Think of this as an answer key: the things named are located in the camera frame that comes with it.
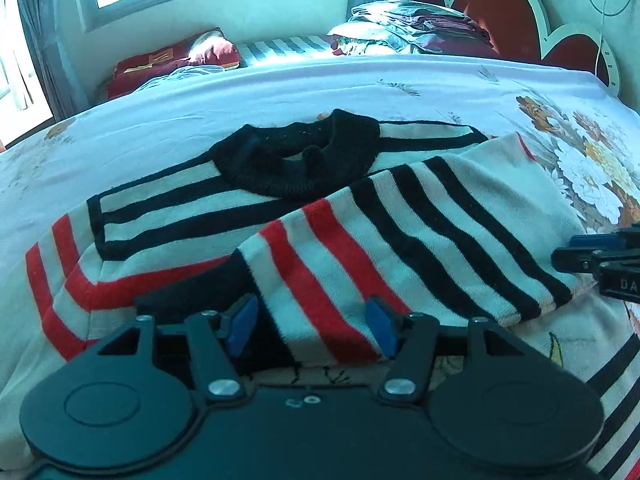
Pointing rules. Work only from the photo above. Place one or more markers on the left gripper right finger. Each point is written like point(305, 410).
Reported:
point(408, 341)

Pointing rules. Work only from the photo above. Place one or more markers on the white floral bed sheet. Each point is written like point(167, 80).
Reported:
point(556, 397)

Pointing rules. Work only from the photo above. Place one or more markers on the red heart-shaped headboard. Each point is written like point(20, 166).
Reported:
point(520, 31)

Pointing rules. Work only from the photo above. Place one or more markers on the blue-grey curtain left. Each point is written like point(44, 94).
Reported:
point(59, 81)

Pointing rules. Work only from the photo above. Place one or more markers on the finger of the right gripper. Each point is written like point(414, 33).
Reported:
point(585, 253)
point(620, 280)

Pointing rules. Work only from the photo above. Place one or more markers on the striped pillow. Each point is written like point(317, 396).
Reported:
point(289, 50)

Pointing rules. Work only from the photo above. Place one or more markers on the pile of folded bedding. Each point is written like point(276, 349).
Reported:
point(410, 27)

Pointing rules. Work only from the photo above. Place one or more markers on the red black striped knit sweater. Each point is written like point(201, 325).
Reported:
point(314, 219)

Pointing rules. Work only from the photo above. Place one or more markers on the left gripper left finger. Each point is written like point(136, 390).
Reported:
point(216, 340)

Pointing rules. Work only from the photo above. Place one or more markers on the red pillow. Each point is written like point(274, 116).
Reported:
point(208, 48)

